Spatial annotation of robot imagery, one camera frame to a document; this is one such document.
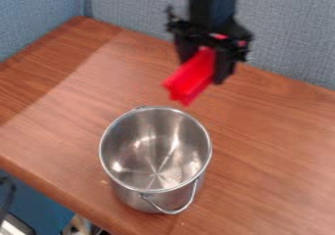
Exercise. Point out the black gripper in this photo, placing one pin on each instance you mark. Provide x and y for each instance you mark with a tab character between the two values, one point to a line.
210	17

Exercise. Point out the metal pot with handle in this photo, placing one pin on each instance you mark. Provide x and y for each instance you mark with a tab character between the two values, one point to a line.
156	152

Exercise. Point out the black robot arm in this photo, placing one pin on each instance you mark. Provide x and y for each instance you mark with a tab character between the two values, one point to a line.
216	41

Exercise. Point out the red rectangular block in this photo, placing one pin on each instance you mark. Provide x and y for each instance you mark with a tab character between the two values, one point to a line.
192	78

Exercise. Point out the grey box under table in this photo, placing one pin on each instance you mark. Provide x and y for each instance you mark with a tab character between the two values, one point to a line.
14	226

